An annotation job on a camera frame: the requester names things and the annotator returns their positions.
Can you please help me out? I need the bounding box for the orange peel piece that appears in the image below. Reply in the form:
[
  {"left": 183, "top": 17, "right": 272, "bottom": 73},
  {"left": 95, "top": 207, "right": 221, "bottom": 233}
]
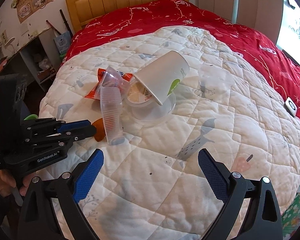
[{"left": 92, "top": 118, "right": 106, "bottom": 142}]

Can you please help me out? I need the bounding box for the red snack wrapper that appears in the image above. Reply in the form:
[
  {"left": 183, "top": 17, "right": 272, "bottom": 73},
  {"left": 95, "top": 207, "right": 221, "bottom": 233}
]
[{"left": 85, "top": 67, "right": 133, "bottom": 100}]

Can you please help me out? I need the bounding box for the clear plastic cup stack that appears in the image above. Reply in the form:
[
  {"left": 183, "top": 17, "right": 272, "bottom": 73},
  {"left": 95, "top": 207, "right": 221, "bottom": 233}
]
[{"left": 100, "top": 86, "right": 125, "bottom": 145}]

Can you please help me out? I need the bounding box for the clear plastic bowl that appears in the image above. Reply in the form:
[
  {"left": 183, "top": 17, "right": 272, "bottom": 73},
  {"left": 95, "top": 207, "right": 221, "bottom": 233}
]
[{"left": 124, "top": 77, "right": 176, "bottom": 126}]

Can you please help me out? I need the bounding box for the white paper cup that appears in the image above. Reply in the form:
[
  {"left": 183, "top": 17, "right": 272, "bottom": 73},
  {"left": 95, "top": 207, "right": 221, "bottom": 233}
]
[{"left": 134, "top": 50, "right": 190, "bottom": 106}]

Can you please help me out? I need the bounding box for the green plastic mesh trash basket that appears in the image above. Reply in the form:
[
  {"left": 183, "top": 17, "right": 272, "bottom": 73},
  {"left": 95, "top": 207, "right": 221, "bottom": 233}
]
[{"left": 24, "top": 114, "right": 38, "bottom": 121}]

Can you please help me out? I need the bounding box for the person's left hand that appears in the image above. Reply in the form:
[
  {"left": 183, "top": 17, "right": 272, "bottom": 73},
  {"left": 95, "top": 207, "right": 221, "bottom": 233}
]
[{"left": 0, "top": 170, "right": 36, "bottom": 197}]

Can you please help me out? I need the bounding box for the white quilted blanket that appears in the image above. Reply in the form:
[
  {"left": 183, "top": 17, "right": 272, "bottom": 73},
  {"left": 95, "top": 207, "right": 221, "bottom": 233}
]
[{"left": 39, "top": 26, "right": 300, "bottom": 239}]

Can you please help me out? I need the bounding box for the white desk with shelves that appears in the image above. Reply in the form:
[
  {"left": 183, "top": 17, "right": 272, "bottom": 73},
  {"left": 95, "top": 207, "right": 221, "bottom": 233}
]
[{"left": 0, "top": 28, "right": 61, "bottom": 91}]

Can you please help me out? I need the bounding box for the small white square device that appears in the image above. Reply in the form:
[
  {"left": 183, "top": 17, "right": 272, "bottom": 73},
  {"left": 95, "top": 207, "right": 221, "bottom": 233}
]
[{"left": 284, "top": 97, "right": 298, "bottom": 117}]

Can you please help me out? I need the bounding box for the light blue paper bag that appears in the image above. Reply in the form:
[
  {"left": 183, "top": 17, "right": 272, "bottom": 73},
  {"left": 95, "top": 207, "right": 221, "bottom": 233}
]
[{"left": 53, "top": 31, "right": 71, "bottom": 55}]

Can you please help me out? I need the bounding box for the red patterned duvet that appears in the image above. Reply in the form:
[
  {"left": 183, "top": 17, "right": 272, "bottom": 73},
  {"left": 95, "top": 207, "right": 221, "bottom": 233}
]
[{"left": 65, "top": 0, "right": 300, "bottom": 119}]

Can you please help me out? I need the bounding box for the white wardrobe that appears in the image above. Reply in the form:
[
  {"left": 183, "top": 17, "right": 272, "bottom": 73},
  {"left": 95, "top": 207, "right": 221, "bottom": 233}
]
[{"left": 198, "top": 0, "right": 283, "bottom": 43}]

